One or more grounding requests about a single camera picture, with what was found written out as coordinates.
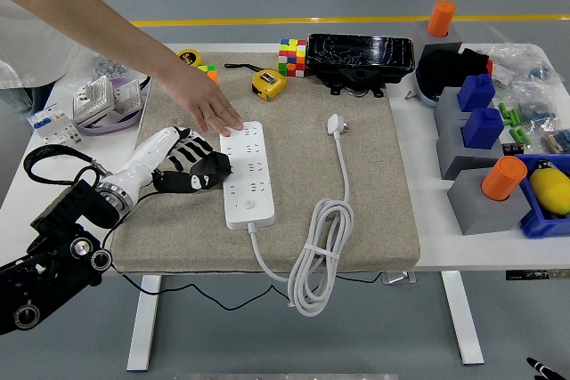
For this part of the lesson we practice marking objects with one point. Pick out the black label strip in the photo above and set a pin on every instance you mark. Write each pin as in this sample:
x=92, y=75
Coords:
x=534, y=275

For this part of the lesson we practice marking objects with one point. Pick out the purple tray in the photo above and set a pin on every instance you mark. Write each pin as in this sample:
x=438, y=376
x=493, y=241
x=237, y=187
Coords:
x=111, y=126

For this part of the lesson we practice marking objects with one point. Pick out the grey-brown mat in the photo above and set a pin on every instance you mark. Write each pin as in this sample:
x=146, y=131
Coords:
x=378, y=175

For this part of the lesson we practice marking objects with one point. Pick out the yellow toy fruit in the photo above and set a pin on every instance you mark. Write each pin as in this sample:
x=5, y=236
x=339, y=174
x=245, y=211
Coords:
x=552, y=188

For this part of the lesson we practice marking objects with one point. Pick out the person's forearm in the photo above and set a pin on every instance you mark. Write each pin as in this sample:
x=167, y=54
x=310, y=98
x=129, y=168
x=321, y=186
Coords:
x=89, y=17

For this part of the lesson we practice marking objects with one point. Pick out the clear bag of grey screws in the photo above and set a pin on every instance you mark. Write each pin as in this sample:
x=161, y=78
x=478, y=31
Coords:
x=107, y=67

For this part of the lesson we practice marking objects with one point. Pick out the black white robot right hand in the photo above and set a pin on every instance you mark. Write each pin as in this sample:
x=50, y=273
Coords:
x=539, y=369

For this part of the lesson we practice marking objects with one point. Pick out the clear bag with white label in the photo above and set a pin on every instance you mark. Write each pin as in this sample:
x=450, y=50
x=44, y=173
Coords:
x=502, y=73

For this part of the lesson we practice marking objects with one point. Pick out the white circuit breaker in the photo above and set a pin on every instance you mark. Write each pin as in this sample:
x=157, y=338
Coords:
x=49, y=126

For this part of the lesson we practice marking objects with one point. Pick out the clear bag of blue parts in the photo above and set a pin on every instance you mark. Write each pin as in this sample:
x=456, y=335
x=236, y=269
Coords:
x=539, y=73

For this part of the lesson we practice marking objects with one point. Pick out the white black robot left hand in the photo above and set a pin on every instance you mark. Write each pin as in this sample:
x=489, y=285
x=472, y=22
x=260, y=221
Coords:
x=147, y=153

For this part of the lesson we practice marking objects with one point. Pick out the person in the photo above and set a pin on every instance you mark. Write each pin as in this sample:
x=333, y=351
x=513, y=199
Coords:
x=26, y=50

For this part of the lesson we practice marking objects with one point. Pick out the white wall switch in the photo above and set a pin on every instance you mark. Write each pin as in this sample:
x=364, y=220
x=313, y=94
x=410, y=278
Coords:
x=129, y=95

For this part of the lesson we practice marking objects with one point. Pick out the blue plastic bin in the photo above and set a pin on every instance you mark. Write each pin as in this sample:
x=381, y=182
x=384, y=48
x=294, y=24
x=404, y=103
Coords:
x=539, y=224

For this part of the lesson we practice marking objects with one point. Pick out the white table leg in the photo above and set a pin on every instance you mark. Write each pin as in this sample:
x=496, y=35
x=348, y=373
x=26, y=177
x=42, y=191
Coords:
x=143, y=326
x=463, y=322

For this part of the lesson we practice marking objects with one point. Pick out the person's hand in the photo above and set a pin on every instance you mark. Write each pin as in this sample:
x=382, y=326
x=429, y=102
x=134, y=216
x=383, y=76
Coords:
x=196, y=91

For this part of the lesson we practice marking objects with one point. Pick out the light blue bowl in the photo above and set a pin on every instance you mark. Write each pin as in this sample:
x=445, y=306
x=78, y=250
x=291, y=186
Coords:
x=423, y=91

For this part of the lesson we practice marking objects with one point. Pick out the black plug adapter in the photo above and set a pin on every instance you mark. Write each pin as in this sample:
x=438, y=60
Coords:
x=216, y=164

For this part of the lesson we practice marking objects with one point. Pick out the white power strip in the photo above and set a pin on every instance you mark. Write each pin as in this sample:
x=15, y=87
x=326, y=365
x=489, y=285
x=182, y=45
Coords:
x=247, y=202

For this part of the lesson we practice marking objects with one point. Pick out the small metal hook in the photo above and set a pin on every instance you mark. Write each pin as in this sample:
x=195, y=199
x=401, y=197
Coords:
x=409, y=95

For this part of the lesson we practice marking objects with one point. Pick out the clear bag of brown parts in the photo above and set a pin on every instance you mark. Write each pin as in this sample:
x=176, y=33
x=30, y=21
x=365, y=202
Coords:
x=556, y=142

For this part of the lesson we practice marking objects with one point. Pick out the metal bracket under table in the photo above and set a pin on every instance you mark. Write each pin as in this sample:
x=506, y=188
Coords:
x=398, y=277

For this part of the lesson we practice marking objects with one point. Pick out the white wall socket stack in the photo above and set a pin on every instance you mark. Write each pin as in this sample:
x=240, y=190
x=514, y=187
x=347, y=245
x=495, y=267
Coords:
x=91, y=102

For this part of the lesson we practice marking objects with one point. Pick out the clear bag of dark parts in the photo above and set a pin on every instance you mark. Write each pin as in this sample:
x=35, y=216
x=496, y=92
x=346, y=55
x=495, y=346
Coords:
x=536, y=110

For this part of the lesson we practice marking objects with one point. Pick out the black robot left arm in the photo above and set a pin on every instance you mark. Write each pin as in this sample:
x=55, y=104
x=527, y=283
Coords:
x=58, y=220

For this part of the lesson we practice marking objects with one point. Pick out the yellow tape measure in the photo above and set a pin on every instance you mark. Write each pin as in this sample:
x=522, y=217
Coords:
x=190, y=58
x=267, y=86

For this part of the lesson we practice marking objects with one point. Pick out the black device with cracked screen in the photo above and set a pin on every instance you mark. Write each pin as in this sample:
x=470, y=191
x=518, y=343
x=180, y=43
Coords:
x=356, y=53

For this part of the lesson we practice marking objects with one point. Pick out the black cloth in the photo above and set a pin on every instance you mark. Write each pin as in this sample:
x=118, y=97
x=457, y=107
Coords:
x=438, y=70

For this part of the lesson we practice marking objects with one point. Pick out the green peg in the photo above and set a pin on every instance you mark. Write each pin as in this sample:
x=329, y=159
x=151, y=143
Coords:
x=502, y=110
x=523, y=137
x=513, y=117
x=515, y=135

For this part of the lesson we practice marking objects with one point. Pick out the orange cylinder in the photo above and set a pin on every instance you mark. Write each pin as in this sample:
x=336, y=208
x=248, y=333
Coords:
x=441, y=17
x=503, y=177

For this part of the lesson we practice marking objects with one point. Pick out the blue block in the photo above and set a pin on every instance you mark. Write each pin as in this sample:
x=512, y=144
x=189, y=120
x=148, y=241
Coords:
x=476, y=93
x=481, y=128

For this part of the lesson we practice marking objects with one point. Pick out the colourful puzzle cube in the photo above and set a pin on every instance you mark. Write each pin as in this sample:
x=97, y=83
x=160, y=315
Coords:
x=291, y=57
x=209, y=71

